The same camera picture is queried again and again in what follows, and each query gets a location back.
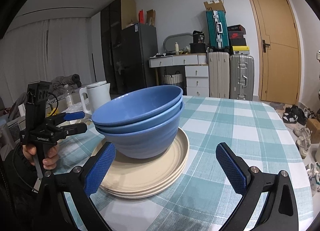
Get beige plate stack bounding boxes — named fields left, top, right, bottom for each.
left=100, top=128, right=189, bottom=200

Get large blue bowl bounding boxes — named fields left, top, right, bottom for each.
left=92, top=85, right=183, bottom=127

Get left hand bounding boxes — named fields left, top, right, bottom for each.
left=22, top=142, right=60, bottom=171

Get white electric kettle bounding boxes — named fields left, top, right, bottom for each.
left=79, top=81, right=111, bottom=115

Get teal plaid tablecloth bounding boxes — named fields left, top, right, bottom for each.
left=53, top=95, right=315, bottom=231

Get small brown cardboard box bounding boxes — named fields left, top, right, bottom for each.
left=306, top=119, right=320, bottom=138

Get black refrigerator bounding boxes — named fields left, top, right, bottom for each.
left=120, top=23, right=158, bottom=93

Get woven laundry basket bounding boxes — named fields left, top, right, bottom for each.
left=162, top=71, right=184, bottom=88

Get wooden door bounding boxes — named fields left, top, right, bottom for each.
left=249, top=0, right=302, bottom=105

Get white drawer desk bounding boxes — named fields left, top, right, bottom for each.
left=149, top=53, right=209, bottom=97

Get silver aluminium suitcase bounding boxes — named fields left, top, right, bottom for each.
left=229, top=54, right=254, bottom=101

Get beige suitcase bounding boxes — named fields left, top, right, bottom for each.
left=207, top=52, right=230, bottom=99

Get teal suitcase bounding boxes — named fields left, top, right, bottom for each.
left=206, top=10, right=229, bottom=52

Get stacked shoe boxes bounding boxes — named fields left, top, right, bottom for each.
left=227, top=25, right=250, bottom=55

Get black cable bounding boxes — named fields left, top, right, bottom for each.
left=46, top=92, right=60, bottom=119

